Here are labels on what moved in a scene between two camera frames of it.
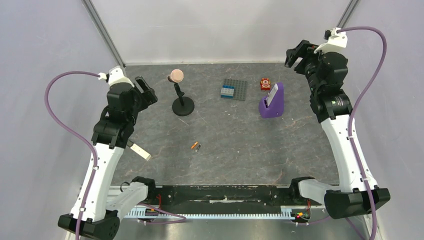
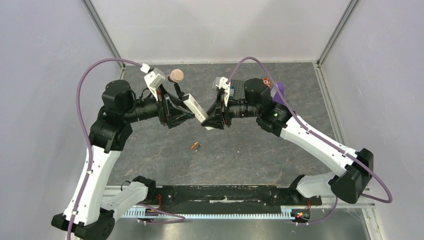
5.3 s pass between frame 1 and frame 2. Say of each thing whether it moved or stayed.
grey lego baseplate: stayed
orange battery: stayed
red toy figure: stayed
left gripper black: moved
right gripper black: moved
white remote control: moved
